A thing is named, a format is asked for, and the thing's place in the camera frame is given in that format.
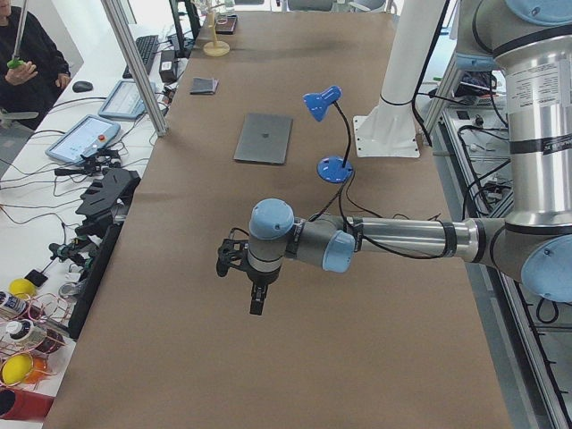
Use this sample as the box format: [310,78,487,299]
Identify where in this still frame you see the wooden stand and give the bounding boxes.
[193,0,235,57]

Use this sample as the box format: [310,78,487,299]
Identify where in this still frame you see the dark grey wallet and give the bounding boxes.
[189,77,219,95]

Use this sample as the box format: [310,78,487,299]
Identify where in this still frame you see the black computer mouse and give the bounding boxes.
[71,80,93,93]

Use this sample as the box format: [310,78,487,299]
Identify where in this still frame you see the yellow ball upper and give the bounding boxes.
[8,278,37,298]

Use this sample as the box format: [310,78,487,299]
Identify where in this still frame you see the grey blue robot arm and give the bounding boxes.
[242,1,571,315]

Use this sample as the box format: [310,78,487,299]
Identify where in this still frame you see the far teach pendant tablet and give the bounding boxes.
[98,80,146,121]

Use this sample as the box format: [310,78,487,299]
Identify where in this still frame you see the person in black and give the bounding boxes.
[1,1,71,130]

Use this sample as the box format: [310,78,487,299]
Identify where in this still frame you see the grey laptop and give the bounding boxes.
[233,113,293,165]

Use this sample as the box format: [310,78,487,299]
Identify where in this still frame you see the black power adapter box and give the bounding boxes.
[159,49,178,84]

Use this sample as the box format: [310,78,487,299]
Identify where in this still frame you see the dark wooden tray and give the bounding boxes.
[215,14,238,35]

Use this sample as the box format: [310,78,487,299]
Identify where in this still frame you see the black plastic rack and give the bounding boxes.
[67,168,141,341]

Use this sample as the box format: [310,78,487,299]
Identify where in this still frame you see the yellow ball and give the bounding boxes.
[1,354,33,385]
[8,278,37,298]

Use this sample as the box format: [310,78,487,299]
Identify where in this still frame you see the orange ball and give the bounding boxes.
[25,357,51,384]

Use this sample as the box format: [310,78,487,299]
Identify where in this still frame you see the red container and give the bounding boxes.
[1,389,55,422]

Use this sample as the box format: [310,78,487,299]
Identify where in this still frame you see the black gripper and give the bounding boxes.
[247,254,282,315]

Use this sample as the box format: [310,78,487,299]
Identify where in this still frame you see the yellow ball lower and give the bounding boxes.
[1,354,33,385]

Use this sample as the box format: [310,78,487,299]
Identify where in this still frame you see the copper wire basket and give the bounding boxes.
[1,291,71,389]

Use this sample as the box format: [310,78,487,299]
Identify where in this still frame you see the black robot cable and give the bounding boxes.
[307,172,513,260]

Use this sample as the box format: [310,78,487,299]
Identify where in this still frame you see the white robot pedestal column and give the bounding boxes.
[354,0,449,158]

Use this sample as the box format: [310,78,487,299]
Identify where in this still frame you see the teach pendant tablet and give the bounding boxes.
[98,80,146,121]
[45,114,121,164]

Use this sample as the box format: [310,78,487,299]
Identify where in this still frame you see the green handled stick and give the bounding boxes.
[7,0,29,70]

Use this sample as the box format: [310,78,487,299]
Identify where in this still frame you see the near teach pendant tablet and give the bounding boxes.
[45,114,121,164]

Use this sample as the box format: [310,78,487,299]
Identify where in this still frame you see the blue desk lamp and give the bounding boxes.
[303,85,354,184]

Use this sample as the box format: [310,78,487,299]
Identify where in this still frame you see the aluminium frame post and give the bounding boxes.
[101,0,167,137]

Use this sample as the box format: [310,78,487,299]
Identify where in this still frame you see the black keyboard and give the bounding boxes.
[135,35,159,74]

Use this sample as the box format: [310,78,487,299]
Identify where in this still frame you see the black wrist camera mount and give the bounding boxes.
[215,227,249,277]

